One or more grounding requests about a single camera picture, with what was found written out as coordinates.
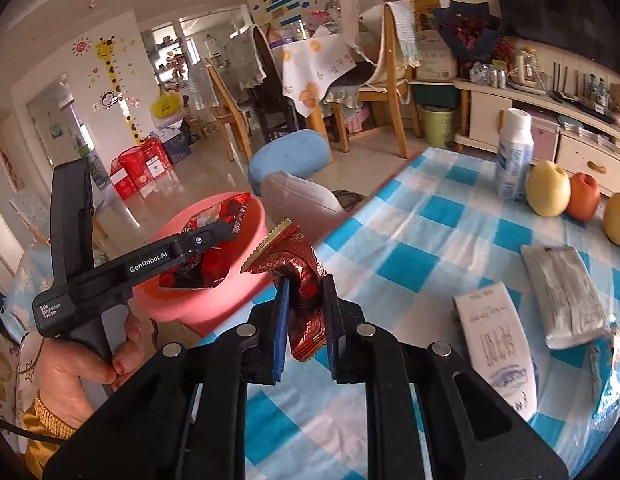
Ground dark red snack wrapper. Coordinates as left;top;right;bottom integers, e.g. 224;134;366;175
240;218;329;362

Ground pink storage box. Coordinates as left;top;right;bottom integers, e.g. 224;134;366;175
532;110;560;161

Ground white plastic bottle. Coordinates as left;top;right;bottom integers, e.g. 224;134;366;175
494;108;535;201

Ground dark wooden chair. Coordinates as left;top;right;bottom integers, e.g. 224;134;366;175
252;25;295;143

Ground green waste bin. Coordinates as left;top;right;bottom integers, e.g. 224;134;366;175
422;106;455;148

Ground dark blue flower bouquet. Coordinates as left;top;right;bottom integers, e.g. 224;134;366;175
430;1;503;66

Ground yellow bag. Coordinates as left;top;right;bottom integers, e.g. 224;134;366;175
150;91;185;118

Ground white kitchen appliance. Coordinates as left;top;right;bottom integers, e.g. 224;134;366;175
510;49;545;93

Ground cream lace food cover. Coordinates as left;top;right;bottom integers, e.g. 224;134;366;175
337;0;415;86

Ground large silver snack bag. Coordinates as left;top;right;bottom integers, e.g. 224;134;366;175
520;245;613;351

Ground pink stool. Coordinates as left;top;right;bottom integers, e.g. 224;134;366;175
340;110;371;133

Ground dark slipper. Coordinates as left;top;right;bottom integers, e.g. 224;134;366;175
335;191;367;211

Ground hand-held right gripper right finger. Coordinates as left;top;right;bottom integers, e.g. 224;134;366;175
322;275;570;480

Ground light wooden chair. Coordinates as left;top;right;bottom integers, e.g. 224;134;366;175
205;57;253;161
360;2;423;158

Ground yellow giraffe wall sticker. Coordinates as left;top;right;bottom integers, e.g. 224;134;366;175
92;35;143;146

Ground light blue cartoon packet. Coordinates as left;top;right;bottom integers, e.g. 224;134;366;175
587;312;620;423

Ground grey cushioned stool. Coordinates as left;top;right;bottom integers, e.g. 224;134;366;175
262;171;358;233

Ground person's left hand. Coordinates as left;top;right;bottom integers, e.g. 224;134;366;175
39;305;159;431

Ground yellow pear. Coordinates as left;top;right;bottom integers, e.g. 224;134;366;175
604;192;620;246

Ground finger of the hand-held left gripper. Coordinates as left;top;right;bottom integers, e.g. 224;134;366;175
170;221;234;262
174;252;206;271

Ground dark green box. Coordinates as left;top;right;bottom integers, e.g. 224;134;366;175
412;82;461;108

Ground display shelf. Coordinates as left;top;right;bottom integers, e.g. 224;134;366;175
142;30;191;86

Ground stack of books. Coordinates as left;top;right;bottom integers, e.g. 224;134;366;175
560;115;620;148

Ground grey lace chair cover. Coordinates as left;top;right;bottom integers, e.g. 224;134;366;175
217;25;268;86

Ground red apple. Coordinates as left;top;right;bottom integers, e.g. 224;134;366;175
567;172;601;222

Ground shiny red snack bag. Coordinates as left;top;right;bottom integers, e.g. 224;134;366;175
157;192;254;291

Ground row of grey metal rods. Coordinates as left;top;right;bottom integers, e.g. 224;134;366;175
552;62;590;96

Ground red gift box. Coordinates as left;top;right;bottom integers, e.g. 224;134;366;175
140;137;173;181
110;152;146;201

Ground pale green knitted towel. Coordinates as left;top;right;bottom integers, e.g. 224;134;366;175
385;0;421;68

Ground white orange print cloth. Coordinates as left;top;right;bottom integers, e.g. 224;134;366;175
281;37;361;118

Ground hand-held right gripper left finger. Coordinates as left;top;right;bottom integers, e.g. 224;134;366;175
42;277;291;480

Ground white printed sack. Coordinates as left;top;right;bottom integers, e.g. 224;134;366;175
415;30;458;83

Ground black television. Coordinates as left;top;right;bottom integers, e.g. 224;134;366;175
490;0;620;81

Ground black cable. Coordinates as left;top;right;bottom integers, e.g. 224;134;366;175
0;412;71;442

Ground yellow apple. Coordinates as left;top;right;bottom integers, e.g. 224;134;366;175
526;160;571;218

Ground cream television cabinet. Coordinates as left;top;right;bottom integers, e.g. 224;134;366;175
454;77;620;196

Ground white milk carton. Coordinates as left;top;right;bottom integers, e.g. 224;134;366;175
454;281;539;422

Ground pink plastic basin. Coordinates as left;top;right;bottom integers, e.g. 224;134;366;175
131;192;271;336

